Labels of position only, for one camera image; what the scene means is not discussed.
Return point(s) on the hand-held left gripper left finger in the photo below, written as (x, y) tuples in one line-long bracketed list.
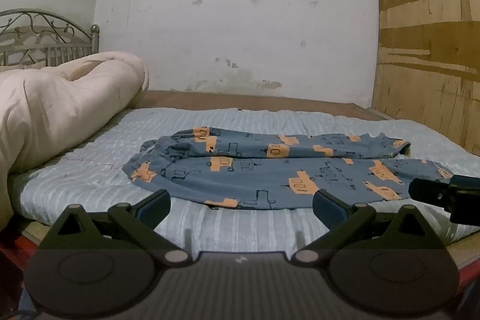
[(155, 206)]

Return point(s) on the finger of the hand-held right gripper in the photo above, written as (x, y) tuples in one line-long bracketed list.
[(427, 190)]

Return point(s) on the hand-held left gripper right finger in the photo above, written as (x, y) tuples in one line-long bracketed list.
[(327, 209)]

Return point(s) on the blue pants with orange print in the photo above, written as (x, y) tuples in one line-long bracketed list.
[(262, 173)]

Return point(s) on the light blue bed sheet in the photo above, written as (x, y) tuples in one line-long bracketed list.
[(93, 177)]

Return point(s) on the brown wooden bed base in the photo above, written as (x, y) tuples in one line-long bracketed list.
[(240, 99)]

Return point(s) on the cream duvet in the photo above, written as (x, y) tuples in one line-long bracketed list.
[(56, 106)]

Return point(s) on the plywood panel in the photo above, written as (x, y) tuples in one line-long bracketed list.
[(427, 42)]

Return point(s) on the metal bed headboard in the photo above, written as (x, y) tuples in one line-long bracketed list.
[(45, 39)]

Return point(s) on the red bed frame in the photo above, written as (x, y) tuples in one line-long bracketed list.
[(15, 252)]

